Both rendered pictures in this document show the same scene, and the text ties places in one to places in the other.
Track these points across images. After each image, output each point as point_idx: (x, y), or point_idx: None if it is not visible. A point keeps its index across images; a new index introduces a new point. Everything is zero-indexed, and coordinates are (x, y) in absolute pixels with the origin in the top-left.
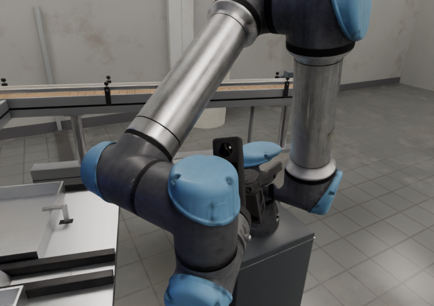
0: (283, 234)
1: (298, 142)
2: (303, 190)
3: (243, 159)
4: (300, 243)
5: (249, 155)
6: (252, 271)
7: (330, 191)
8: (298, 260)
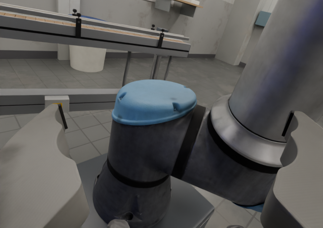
0: (179, 218)
1: (287, 82)
2: (250, 179)
3: (132, 109)
4: (199, 226)
5: (144, 104)
6: None
7: None
8: None
